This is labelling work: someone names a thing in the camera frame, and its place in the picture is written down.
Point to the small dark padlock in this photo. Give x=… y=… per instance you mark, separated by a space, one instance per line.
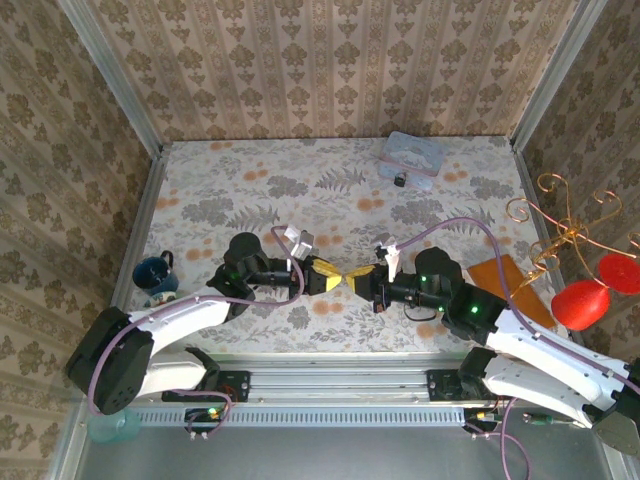
x=399 y=179

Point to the cartoon print tin box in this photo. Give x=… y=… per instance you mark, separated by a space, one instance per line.
x=412 y=159

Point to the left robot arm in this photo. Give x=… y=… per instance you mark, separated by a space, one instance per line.
x=175 y=315

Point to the orange leather pad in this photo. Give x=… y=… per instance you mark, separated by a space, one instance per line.
x=505 y=280

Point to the leaf pattern small bowl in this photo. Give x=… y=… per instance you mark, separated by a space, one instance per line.
x=162 y=299

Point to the blue enamel mug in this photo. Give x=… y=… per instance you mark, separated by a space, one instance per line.
x=155 y=274

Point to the small controller board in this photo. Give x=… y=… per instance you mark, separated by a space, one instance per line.
x=200 y=417
x=480 y=419

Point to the red hourglass shaped object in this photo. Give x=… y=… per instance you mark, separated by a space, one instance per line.
x=580 y=305

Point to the green translucent plastic cup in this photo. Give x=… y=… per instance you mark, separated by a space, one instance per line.
x=112 y=429

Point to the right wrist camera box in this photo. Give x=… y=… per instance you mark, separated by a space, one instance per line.
x=391 y=257

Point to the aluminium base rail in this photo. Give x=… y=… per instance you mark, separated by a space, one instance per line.
x=340 y=375

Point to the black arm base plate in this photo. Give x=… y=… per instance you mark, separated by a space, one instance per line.
x=442 y=387
x=235 y=387

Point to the aluminium side rail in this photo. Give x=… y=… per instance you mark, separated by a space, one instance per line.
x=522 y=165
x=150 y=200

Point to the aluminium frame post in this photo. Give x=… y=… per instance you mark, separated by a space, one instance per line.
x=555 y=75
x=110 y=75

